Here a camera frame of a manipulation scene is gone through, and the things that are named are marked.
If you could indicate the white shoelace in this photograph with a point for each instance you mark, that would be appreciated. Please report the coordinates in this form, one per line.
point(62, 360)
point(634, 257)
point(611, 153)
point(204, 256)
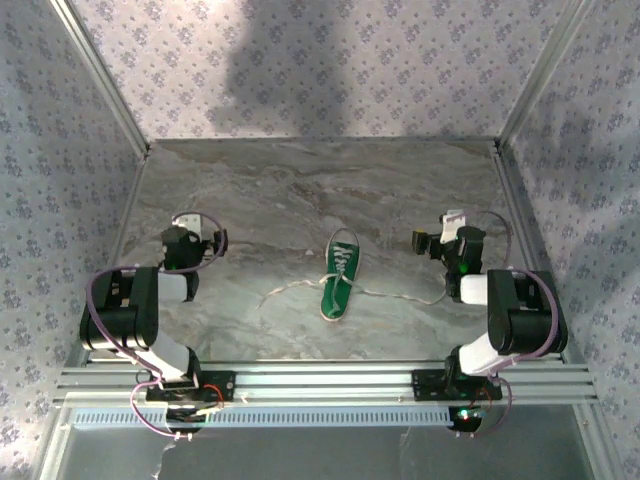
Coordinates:
point(341, 265)

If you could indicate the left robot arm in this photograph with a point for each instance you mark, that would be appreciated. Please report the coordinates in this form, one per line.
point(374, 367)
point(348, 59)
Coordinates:
point(120, 310)

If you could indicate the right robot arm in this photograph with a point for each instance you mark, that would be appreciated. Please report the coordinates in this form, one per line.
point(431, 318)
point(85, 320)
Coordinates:
point(525, 310)

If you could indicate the black right controller board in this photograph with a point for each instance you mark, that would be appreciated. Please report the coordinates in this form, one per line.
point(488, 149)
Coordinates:
point(465, 417)

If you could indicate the black controller board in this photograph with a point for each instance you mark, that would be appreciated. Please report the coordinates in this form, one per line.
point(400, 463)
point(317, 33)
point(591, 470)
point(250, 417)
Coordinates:
point(465, 417)
point(187, 415)

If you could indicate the black left controller board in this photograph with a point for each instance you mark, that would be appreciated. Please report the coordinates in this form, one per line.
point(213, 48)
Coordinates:
point(187, 415)

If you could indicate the grey metal panel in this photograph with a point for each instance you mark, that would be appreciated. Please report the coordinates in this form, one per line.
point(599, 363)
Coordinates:
point(310, 455)

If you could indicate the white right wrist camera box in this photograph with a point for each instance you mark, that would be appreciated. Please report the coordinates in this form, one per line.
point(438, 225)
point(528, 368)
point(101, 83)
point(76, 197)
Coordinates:
point(452, 227)

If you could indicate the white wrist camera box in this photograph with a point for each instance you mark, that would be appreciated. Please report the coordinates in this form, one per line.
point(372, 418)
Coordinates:
point(452, 227)
point(190, 221)

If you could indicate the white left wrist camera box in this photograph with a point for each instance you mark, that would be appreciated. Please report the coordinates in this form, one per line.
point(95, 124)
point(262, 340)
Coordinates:
point(190, 221)

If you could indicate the aluminium table side rail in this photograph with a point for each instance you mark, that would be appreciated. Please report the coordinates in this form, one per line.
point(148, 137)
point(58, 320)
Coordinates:
point(128, 200)
point(512, 200)

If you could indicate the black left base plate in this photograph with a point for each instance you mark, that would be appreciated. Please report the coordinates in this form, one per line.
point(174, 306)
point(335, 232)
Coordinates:
point(222, 385)

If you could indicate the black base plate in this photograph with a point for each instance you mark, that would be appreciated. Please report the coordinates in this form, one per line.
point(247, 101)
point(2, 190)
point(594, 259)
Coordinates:
point(222, 385)
point(425, 385)

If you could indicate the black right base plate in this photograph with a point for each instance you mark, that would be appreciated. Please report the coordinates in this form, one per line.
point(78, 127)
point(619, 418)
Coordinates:
point(425, 385)

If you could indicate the aluminium mounting rail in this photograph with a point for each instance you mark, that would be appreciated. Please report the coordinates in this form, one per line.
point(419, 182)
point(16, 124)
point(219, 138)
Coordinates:
point(325, 382)

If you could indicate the aluminium frame post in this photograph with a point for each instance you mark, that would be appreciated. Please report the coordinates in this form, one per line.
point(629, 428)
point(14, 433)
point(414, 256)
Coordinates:
point(540, 75)
point(102, 77)

